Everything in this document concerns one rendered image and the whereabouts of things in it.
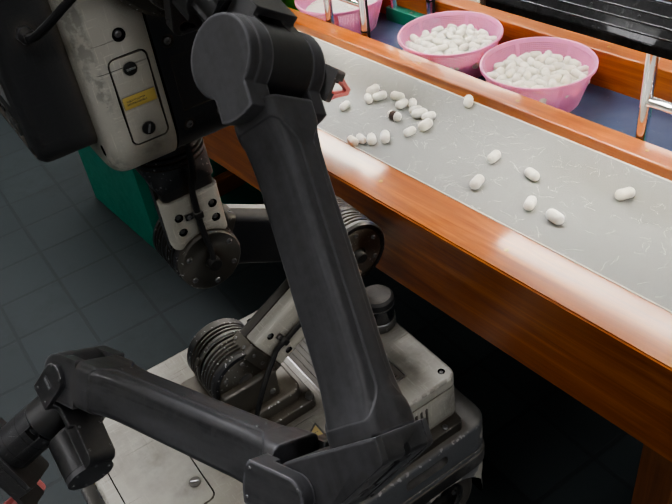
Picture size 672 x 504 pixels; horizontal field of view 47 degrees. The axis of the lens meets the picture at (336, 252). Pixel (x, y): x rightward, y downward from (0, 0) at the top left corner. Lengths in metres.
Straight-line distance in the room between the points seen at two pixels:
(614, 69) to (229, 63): 1.38
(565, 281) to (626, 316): 0.11
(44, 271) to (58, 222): 0.29
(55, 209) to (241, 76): 2.52
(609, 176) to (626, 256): 0.24
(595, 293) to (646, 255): 0.16
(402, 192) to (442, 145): 0.21
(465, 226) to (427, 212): 0.08
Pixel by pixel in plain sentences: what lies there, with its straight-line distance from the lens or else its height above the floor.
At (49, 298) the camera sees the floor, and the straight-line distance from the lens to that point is 2.74.
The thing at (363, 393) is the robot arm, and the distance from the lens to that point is 0.64.
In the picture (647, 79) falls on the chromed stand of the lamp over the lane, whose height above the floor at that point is 0.89.
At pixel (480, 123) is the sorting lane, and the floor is 0.74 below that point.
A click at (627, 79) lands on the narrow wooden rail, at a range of 1.95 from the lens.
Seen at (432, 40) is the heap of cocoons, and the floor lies 0.74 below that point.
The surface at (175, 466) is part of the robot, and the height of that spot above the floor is 0.47.
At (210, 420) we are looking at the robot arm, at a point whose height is 1.03.
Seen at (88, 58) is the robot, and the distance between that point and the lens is 0.90.
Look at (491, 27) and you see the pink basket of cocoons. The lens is 2.14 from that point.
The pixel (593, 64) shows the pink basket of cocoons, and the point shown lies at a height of 0.76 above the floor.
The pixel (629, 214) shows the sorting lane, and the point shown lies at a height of 0.74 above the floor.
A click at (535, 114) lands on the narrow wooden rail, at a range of 1.70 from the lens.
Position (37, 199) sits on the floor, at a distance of 3.27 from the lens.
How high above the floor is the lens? 1.61
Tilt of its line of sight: 39 degrees down
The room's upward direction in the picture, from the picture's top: 9 degrees counter-clockwise
